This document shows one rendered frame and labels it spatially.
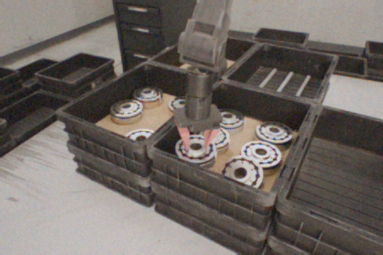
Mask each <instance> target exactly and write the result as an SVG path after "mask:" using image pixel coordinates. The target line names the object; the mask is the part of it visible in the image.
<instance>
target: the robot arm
mask: <svg viewBox="0 0 383 255"><path fill-rule="evenodd" d="M232 6H233V0H199V2H198V3H197V5H196V6H195V10H194V12H193V16H192V18H191V20H189V19H188V23H187V25H186V30H185V31H184V32H182V33H181V35H180V37H179V45H178V53H180V62H183V63H186V64H188V65H191V66H190V67H187V68H186V106H185V108H174V109H173V115H174V120H175V124H176V126H177V127H178V129H179V131H180V135H181V138H182V139H183V143H184V145H185V149H186V151H188V144H189V138H190V133H189V131H188V128H187V126H189V129H190V131H191V132H192V133H194V132H198V131H203V140H204V144H205V145H206V148H208V146H209V144H210V143H211V141H212V140H213V138H214V137H215V136H216V135H217V134H218V133H219V132H220V131H221V124H220V123H219V122H221V123H223V116H222V115H221V113H220V111H219V110H218V108H216V106H215V104H211V99H212V91H213V85H214V84H215V83H216V81H218V80H219V79H220V77H222V75H224V73H226V71H227V59H226V58H225V55H226V41H227V36H228V34H227V31H228V29H229V27H230V23H231V21H232V20H231V16H232ZM204 29H206V30H208V31H206V30H204ZM211 31H213V32H211ZM208 135H209V137H208Z"/></svg>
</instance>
